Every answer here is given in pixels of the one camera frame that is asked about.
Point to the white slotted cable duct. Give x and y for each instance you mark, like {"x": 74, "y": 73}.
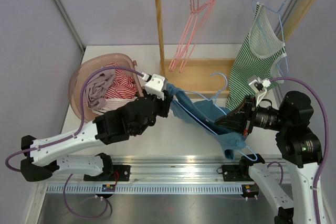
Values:
{"x": 148, "y": 189}

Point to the mauve pink tank top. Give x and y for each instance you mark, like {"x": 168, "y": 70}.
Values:
{"x": 97, "y": 88}

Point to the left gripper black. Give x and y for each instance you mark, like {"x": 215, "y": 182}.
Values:
{"x": 165, "y": 105}

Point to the green white striped tank top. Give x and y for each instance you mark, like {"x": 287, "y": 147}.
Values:
{"x": 260, "y": 54}

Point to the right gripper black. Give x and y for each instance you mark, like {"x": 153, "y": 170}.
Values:
{"x": 240, "y": 118}

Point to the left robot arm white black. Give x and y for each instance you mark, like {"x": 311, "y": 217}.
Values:
{"x": 56, "y": 155}

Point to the wooden clothes rack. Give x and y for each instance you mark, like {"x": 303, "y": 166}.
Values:
{"x": 196, "y": 75}

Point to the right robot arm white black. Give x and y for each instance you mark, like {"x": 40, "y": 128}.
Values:
{"x": 299, "y": 147}

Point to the red white striped tank top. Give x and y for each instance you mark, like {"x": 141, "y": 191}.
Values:
{"x": 122, "y": 91}

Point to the blue wire hanger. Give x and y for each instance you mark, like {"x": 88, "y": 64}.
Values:
{"x": 214, "y": 100}
{"x": 279, "y": 13}

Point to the aluminium mounting rail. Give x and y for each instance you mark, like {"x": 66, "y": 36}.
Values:
{"x": 174, "y": 169}

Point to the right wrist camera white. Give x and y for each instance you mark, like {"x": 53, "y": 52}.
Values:
{"x": 259, "y": 86}

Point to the teal blue tank top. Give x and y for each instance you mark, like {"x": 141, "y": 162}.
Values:
{"x": 204, "y": 114}

